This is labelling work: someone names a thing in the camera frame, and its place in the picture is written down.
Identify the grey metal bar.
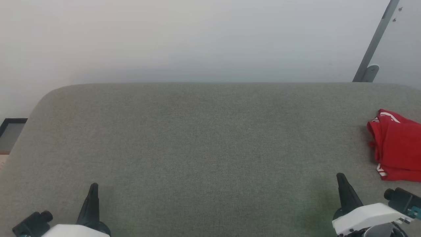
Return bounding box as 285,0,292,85
352,0,401,83

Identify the black framed panel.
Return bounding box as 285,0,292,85
0,118,28,154

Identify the red and white jersey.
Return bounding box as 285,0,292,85
367,109,421,182

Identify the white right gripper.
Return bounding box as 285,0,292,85
332,173,410,236

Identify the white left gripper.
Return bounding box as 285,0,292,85
41,183,111,237

